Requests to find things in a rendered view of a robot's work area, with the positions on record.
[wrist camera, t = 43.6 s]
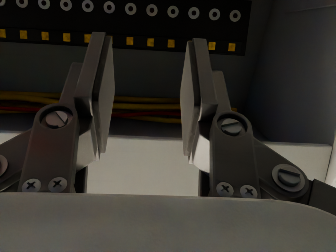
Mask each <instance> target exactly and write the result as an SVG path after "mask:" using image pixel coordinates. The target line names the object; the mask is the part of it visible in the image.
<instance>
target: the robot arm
mask: <svg viewBox="0 0 336 252"><path fill-rule="evenodd" d="M114 98H115V75H114V59H113V43H112V37H111V36H107V33H106V32H92V34H91V38H90V41H89V45H88V48H87V52H86V55H85V58H84V62H83V63H78V62H73V63H72V65H71V67H70V70H69V73H68V76H67V79H66V82H65V85H64V88H63V91H62V94H61V97H60V100H59V103H52V104H49V105H46V106H45V107H43V108H41V109H40V110H39V111H38V112H37V114H36V116H35V118H34V122H33V127H32V128H31V129H29V130H27V131H25V132H23V133H21V134H20V135H18V136H16V137H14V138H12V139H10V140H8V141H6V142H4V143H3V144H1V145H0V252H336V188H335V187H333V186H331V185H328V184H326V183H324V182H321V181H319V180H317V179H314V180H313V181H311V180H309V179H308V178H307V176H306V175H305V173H304V172H303V171H302V170H301V169H300V168H299V167H297V166H296V165H294V164H293V163H292V162H290V161H289V160H287V159H286V158H284V157H283V156H281V155H280V154H278V153H277V152H275V151H274V150H272V149H271V148H269V147H268V146H266V145H265V144H263V143H262V142H261V141H259V140H258V139H256V138H255V137H254V135H253V128H252V125H251V122H250V121H249V120H248V118H246V117H245V116H244V115H242V114H240V113H238V112H235V111H232V108H231V104H230V99H229V95H228V91H227V86H226V82H225V77H224V73H223V71H221V70H212V65H211V60H210V54H209V49H208V44H207V39H201V38H193V39H192V41H188V42H187V48H186V54H185V61H184V68H183V75H182V82H181V89H180V107H181V123H182V139H183V154H184V156H185V157H188V161H189V164H191V165H195V166H196V167H197V168H199V179H198V196H171V195H133V194H91V193H87V186H88V170H89V169H88V165H89V164H91V163H92V162H94V161H100V157H101V154H105V153H106V149H107V143H108V136H109V130H110V123H111V117H112V111H113V104H114Z"/></svg>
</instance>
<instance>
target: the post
mask: <svg viewBox="0 0 336 252"><path fill-rule="evenodd" d="M284 1H285V0H273V4H272V8H271V11H270V15H269V19H268V22H267V26H266V30H265V33H264V37H263V41H262V44H261V48H260V52H259V55H258V59H257V63H256V67H255V70H254V74H253V78H252V81H251V85H250V89H249V92H248V96H247V100H246V103H245V107H244V111H243V114H242V115H244V116H245V117H246V118H248V120H249V121H250V122H251V123H252V124H253V125H254V126H255V127H256V128H257V129H258V130H259V131H260V132H261V133H262V134H263V135H264V136H265V137H266V138H268V139H269V140H270V141H271V142H279V143H303V144H326V145H330V146H332V147H333V149H332V153H331V157H330V161H329V166H328V170H327V174H326V178H325V184H328V185H330V186H332V187H335V188H336V6H331V7H324V8H317V9H310V10H303V11H296V12H289V13H283V7H284Z"/></svg>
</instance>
